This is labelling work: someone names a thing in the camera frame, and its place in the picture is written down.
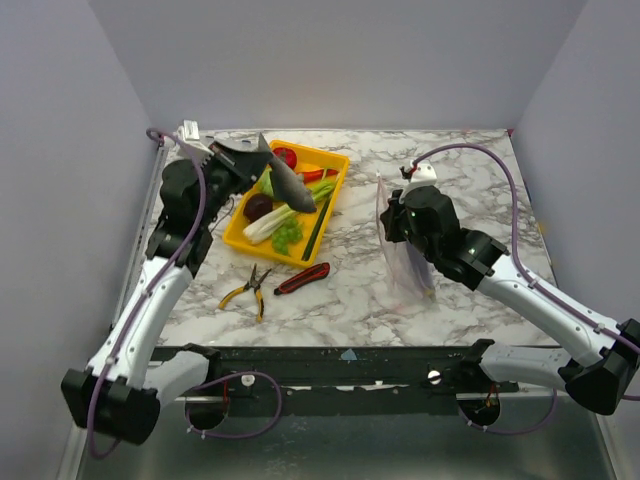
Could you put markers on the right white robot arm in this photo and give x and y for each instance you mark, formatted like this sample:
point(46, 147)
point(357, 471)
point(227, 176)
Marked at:
point(597, 356)

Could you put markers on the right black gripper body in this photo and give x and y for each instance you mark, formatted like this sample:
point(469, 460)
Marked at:
point(393, 220)

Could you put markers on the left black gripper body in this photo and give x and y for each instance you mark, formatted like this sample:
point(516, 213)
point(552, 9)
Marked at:
point(223, 179)

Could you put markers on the green toy cabbage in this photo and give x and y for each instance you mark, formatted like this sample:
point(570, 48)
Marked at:
point(264, 184)

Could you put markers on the red black utility knife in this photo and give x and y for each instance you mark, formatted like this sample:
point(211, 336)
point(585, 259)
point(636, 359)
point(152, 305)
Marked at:
point(314, 273)

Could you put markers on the red toy tomato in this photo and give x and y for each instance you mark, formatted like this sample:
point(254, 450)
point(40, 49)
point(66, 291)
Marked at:
point(287, 155)

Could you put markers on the black metal base rail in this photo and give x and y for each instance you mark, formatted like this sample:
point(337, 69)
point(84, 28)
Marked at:
point(343, 381)

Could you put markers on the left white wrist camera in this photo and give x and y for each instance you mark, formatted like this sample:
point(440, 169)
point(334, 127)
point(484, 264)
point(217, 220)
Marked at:
point(190, 139)

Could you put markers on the clear zip top bag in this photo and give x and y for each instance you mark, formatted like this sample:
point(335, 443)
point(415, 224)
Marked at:
point(399, 272)

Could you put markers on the purple toy eggplant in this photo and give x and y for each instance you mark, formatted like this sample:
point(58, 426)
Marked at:
point(421, 272)

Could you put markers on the yellow plastic tray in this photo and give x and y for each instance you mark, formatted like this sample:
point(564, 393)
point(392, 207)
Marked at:
point(308, 158)

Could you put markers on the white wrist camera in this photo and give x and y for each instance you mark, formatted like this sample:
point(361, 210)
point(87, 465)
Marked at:
point(419, 175)
point(190, 139)

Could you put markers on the grey toy fish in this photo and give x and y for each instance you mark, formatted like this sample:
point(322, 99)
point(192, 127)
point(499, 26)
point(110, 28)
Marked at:
point(288, 187)

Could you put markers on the toy celery bunch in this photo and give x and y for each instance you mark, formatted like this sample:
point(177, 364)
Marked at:
point(264, 227)

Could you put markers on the green toy grapes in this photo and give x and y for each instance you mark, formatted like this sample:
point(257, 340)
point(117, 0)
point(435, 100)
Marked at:
point(289, 233)

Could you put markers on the dark red toy beet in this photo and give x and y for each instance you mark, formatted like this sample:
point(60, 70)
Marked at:
point(257, 206)

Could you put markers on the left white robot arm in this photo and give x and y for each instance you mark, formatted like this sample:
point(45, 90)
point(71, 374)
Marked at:
point(117, 394)

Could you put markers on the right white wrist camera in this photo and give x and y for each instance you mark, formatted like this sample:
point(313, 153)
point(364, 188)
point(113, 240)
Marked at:
point(419, 175)

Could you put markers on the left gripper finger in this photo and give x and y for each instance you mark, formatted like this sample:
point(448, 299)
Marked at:
point(264, 151)
point(234, 165)

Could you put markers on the red toy chili pepper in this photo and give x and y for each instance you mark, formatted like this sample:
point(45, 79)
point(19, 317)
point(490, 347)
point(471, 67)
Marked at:
point(317, 175)

